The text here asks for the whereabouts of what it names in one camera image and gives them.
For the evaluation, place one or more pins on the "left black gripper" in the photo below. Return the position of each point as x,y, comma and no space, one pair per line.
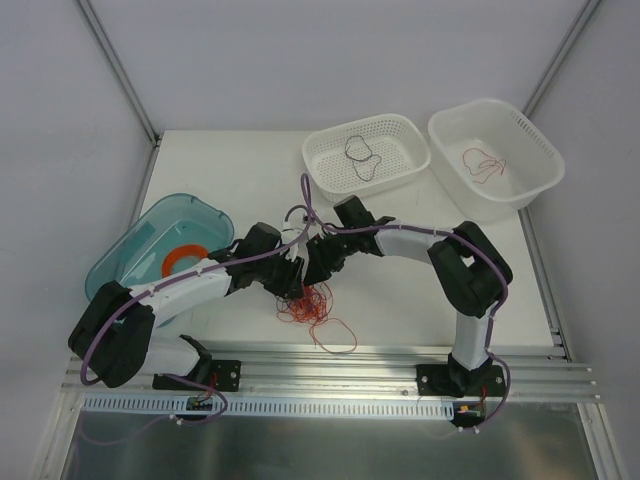
285,280

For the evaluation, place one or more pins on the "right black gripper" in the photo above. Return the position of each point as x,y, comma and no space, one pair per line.
320,262

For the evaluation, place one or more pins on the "red orange cable ball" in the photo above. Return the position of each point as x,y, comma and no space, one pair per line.
313,308

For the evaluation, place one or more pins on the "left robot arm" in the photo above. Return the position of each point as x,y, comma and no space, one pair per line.
117,335

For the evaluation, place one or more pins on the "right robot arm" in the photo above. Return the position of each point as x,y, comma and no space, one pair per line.
473,276

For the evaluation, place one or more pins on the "white perforated basket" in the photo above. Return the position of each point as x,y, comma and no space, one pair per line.
366,156

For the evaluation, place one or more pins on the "teal plastic tub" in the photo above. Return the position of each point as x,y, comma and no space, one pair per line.
173,235

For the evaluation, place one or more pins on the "white translucent tub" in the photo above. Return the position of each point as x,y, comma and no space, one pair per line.
491,159

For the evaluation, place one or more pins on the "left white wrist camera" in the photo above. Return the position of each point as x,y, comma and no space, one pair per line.
293,237

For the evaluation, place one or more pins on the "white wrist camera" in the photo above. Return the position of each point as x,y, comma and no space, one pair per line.
296,217
293,237

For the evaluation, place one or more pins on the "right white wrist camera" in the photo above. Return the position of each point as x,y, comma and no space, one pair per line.
296,217

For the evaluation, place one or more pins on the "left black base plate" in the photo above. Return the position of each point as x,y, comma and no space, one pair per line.
222,375

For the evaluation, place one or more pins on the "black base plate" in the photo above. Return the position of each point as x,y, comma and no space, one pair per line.
222,375
439,379

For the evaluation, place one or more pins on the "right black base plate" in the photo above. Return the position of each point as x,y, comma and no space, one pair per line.
439,379

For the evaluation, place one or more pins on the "white slotted cable duct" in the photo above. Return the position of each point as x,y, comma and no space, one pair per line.
272,407

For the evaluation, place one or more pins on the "aluminium mounting rail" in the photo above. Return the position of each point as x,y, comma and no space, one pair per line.
538,374

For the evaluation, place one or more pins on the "right aluminium frame post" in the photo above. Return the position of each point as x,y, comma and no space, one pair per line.
561,55

